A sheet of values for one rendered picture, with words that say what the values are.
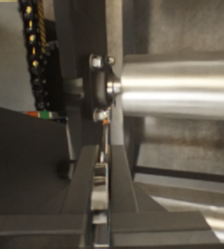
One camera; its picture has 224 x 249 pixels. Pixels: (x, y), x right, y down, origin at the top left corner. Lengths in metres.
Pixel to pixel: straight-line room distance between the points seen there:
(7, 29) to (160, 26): 0.85
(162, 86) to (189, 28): 0.95
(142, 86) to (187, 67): 0.07
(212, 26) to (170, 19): 0.23
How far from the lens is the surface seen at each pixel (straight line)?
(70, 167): 0.25
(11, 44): 1.17
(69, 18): 0.30
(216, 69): 0.31
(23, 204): 0.21
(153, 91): 0.29
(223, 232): 0.46
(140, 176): 1.08
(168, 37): 1.21
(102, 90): 0.32
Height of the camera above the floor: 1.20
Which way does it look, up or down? 65 degrees down
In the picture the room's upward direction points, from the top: 146 degrees counter-clockwise
